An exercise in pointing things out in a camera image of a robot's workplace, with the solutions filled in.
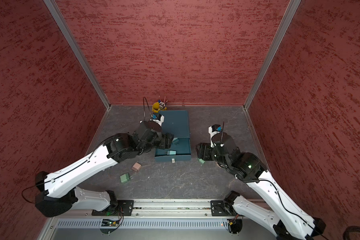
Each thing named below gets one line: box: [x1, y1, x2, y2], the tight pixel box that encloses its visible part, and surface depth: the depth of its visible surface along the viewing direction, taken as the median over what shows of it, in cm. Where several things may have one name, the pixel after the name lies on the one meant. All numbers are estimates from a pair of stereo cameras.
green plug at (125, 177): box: [119, 172, 134, 183], surface depth 84 cm
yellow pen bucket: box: [152, 102, 168, 113], surface depth 108 cm
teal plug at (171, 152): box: [164, 150, 177, 155], surface depth 77 cm
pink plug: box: [131, 162, 142, 172], surface depth 88 cm
